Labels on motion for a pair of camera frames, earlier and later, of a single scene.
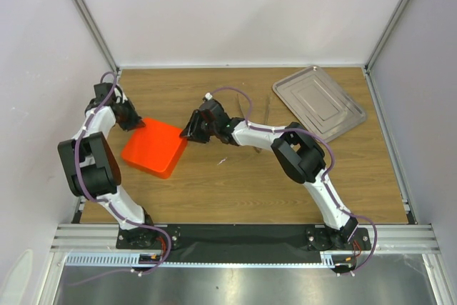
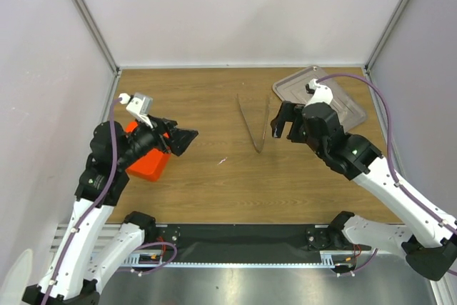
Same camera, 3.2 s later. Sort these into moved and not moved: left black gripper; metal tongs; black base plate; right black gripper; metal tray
Moved: left black gripper; right black gripper
Not moved: black base plate; metal tongs; metal tray
